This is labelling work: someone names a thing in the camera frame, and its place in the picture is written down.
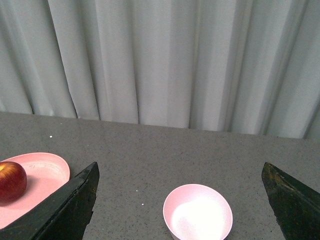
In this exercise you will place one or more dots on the pink round plate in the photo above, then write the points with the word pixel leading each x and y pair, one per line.
pixel 46 173

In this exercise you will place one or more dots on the pale pink bowl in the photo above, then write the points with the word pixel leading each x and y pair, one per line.
pixel 197 212

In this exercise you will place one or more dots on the red yellow apple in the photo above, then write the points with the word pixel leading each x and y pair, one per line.
pixel 13 181

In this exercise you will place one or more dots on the white pleated curtain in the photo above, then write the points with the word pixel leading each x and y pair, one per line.
pixel 241 66

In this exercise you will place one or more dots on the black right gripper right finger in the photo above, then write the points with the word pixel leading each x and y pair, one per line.
pixel 296 206

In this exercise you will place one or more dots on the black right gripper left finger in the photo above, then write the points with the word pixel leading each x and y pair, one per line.
pixel 64 215

